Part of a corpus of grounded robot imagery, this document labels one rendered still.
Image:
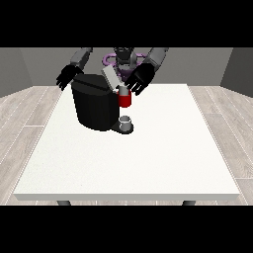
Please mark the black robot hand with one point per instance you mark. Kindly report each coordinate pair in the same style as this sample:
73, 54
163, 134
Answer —
68, 75
142, 78

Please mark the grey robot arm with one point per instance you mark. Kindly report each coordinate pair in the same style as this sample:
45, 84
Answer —
155, 57
80, 57

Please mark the red pod holder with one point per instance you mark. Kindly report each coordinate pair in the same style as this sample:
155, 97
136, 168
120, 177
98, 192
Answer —
125, 98

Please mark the pale grey machine lid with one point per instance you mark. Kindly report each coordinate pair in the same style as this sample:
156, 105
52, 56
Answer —
111, 77

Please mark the black coffee machine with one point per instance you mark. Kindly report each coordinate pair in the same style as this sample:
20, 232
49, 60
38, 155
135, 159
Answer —
94, 103

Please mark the grey robot trunk purple rings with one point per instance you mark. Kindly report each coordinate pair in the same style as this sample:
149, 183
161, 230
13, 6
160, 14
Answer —
124, 59

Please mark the small grey cup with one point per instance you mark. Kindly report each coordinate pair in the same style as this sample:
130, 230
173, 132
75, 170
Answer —
125, 123

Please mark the white table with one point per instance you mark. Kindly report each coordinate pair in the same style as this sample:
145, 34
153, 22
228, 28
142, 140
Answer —
128, 154

